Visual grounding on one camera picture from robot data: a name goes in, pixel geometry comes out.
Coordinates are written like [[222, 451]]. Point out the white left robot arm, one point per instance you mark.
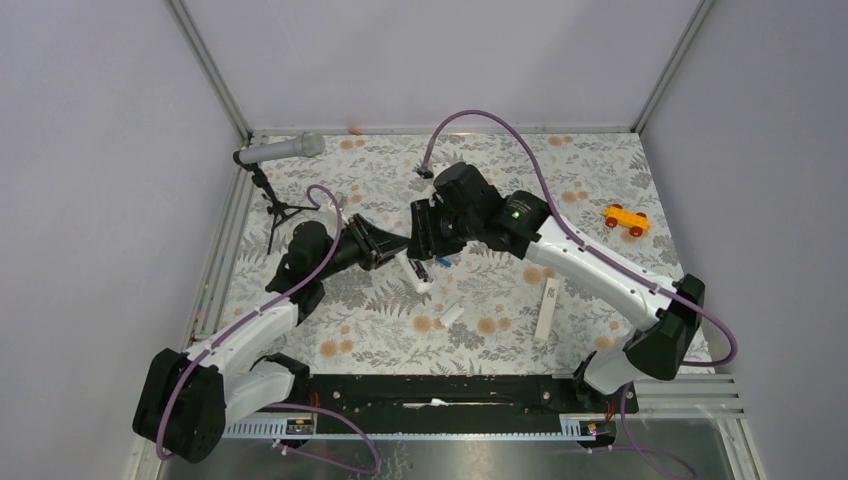
[[191, 397]]

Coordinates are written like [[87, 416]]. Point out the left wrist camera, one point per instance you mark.
[[336, 206]]

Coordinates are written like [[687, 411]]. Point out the slotted cable duct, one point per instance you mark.
[[292, 426]]

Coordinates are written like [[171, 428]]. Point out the white battery cover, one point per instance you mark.
[[451, 315]]

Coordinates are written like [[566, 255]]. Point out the floral patterned table mat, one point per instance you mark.
[[376, 323]]

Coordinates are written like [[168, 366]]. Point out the grey microphone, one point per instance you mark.
[[307, 145]]

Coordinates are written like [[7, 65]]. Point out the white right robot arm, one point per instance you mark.
[[663, 312]]

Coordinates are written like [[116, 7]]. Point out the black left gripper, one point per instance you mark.
[[376, 246]]

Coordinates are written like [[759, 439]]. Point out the white air conditioner remote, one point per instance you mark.
[[419, 286]]

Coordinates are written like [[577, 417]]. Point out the long white rectangular remote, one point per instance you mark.
[[546, 310]]

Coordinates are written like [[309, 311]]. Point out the small black battery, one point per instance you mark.
[[420, 270]]

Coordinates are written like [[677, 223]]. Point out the yellow toy car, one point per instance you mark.
[[636, 224]]

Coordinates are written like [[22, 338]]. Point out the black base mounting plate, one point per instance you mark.
[[489, 399]]

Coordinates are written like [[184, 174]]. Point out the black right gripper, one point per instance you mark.
[[425, 241]]

